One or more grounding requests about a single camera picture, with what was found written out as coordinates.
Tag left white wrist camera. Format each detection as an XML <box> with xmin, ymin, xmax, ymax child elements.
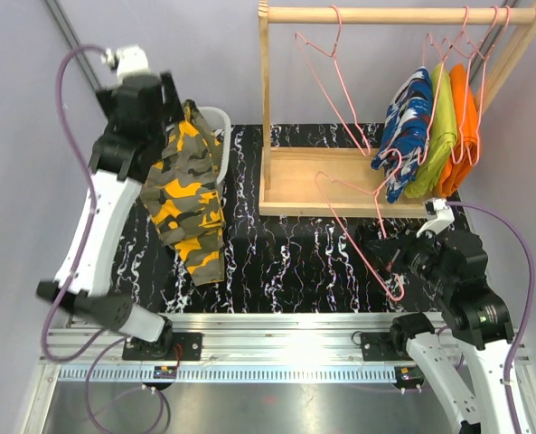
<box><xmin>101</xmin><ymin>45</ymin><xmax>152</xmax><ymax>84</ymax></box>

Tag blue patterned trousers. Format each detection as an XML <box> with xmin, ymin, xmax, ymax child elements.
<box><xmin>371</xmin><ymin>66</ymin><xmax>430</xmax><ymax>203</ymax></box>

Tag white slotted cable duct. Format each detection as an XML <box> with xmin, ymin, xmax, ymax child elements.
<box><xmin>59</xmin><ymin>364</ymin><xmax>396</xmax><ymax>384</ymax></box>

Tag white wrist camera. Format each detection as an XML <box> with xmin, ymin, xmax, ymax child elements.
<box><xmin>101</xmin><ymin>45</ymin><xmax>152</xmax><ymax>84</ymax></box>
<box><xmin>416</xmin><ymin>198</ymin><xmax>455</xmax><ymax>238</ymax></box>

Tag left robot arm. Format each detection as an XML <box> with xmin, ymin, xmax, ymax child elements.
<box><xmin>36</xmin><ymin>71</ymin><xmax>184</xmax><ymax>359</ymax></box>

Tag white plastic basket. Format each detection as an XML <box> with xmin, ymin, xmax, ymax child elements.
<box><xmin>199</xmin><ymin>106</ymin><xmax>232</xmax><ymax>187</ymax></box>

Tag orange trousers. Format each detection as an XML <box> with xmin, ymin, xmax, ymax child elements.
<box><xmin>436</xmin><ymin>63</ymin><xmax>478</xmax><ymax>197</ymax></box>

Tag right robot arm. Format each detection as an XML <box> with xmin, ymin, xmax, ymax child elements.
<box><xmin>363</xmin><ymin>228</ymin><xmax>531</xmax><ymax>433</ymax></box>

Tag wooden clothes rack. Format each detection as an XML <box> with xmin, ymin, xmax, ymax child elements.
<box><xmin>258</xmin><ymin>1</ymin><xmax>536</xmax><ymax>218</ymax></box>

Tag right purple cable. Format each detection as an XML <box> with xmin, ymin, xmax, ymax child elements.
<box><xmin>446</xmin><ymin>201</ymin><xmax>536</xmax><ymax>434</ymax></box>

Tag aluminium rail frame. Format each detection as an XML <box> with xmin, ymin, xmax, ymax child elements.
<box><xmin>41</xmin><ymin>311</ymin><xmax>531</xmax><ymax>367</ymax></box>

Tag lime green trousers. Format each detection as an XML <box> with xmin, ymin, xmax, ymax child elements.
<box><xmin>404</xmin><ymin>63</ymin><xmax>457</xmax><ymax>199</ymax></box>

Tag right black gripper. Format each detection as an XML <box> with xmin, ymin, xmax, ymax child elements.
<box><xmin>369</xmin><ymin>221</ymin><xmax>456</xmax><ymax>292</ymax></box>

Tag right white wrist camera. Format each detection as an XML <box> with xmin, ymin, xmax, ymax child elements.
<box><xmin>416</xmin><ymin>198</ymin><xmax>455</xmax><ymax>238</ymax></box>

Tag purple cable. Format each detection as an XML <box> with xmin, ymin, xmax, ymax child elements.
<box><xmin>40</xmin><ymin>43</ymin><xmax>128</xmax><ymax>363</ymax></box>
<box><xmin>446</xmin><ymin>201</ymin><xmax>536</xmax><ymax>434</ymax></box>

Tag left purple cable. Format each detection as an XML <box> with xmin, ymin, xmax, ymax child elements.
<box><xmin>40</xmin><ymin>43</ymin><xmax>128</xmax><ymax>363</ymax></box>

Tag black marble mat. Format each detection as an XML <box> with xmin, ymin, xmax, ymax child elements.
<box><xmin>110</xmin><ymin>125</ymin><xmax>437</xmax><ymax>314</ymax></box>

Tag camouflage yellow trousers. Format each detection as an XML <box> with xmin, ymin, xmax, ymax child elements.
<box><xmin>140</xmin><ymin>99</ymin><xmax>225</xmax><ymax>286</ymax></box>

